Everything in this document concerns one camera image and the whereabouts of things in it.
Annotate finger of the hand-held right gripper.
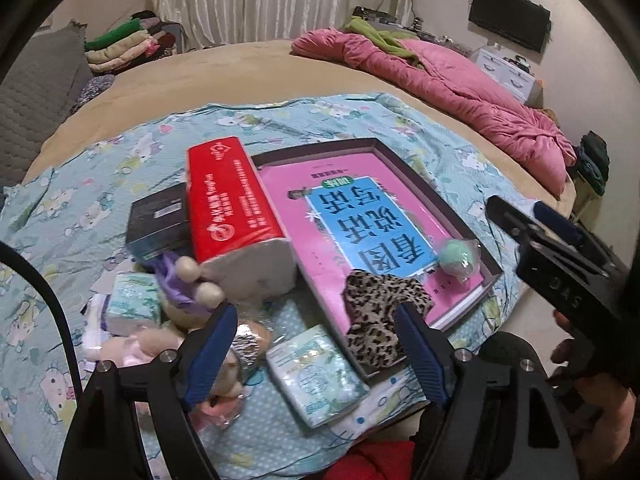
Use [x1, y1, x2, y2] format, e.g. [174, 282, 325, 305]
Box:
[531, 201, 593, 251]
[485, 195, 538, 253]

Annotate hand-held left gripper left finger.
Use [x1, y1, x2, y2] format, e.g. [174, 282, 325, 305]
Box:
[57, 302, 239, 480]

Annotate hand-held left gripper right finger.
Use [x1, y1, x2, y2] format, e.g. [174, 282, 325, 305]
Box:
[394, 302, 581, 480]

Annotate leopard print scrunchie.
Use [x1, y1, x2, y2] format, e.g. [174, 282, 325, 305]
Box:
[341, 270, 435, 368]

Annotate small tissue packet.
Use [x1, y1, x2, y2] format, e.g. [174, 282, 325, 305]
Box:
[266, 324, 371, 429]
[102, 271, 163, 336]

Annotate dark shallow tray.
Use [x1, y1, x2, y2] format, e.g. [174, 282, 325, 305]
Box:
[250, 137, 503, 378]

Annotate person's right forearm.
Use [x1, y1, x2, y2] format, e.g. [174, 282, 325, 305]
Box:
[555, 377, 640, 480]

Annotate person's right hand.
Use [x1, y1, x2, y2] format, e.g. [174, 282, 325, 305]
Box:
[550, 307, 591, 386]

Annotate brown plush in plastic bag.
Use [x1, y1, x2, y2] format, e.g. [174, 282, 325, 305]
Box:
[220, 317, 273, 367]

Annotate green plush ball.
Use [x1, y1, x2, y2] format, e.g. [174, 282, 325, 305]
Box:
[437, 239, 482, 281]

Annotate dark bag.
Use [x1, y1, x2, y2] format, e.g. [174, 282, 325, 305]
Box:
[575, 130, 611, 196]

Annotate pale pink plush toy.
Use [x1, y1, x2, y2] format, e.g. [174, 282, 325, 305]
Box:
[82, 327, 186, 372]

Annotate purple plush toy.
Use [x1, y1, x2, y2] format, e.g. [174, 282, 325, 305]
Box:
[155, 252, 226, 321]

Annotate blue dotted cloth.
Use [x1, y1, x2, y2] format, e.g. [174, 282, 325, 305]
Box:
[140, 295, 401, 480]

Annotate red cloth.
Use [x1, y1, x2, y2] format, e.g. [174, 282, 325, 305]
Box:
[322, 440, 418, 480]

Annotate pink quilt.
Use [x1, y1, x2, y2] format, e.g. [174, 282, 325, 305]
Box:
[291, 29, 578, 197]

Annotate white drawer cabinet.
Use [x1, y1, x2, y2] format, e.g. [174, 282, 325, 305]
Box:
[475, 46, 543, 106]

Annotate small black box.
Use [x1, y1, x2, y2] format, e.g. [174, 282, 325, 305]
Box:
[125, 182, 193, 261]

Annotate red tissue pack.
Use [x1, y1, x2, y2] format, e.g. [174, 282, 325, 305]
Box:
[186, 136, 299, 303]

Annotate pink book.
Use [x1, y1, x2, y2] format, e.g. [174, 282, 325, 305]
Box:
[260, 152, 488, 331]

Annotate green cloth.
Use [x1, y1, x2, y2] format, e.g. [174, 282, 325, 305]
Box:
[345, 15, 426, 66]

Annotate printed cartoon blanket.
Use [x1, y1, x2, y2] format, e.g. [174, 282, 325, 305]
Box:
[0, 91, 576, 480]

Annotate cluttered desk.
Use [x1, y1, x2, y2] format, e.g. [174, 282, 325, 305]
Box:
[350, 5, 451, 41]

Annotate bed with tan sheet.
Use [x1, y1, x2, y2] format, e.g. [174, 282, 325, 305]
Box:
[22, 37, 576, 351]

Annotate dark floral pillow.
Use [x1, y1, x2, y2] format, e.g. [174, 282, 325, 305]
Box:
[70, 74, 118, 113]

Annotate grey quilted headboard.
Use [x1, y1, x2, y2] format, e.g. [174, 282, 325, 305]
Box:
[0, 22, 93, 186]

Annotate stack of folded clothes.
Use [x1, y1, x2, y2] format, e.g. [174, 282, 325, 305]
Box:
[84, 10, 183, 76]

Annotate white curtains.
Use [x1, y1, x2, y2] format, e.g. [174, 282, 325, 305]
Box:
[150, 0, 358, 53]

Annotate black cable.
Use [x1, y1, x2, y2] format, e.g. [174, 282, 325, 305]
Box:
[0, 242, 83, 398]

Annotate wall television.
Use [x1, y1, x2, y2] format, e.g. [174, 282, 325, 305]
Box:
[468, 0, 552, 54]

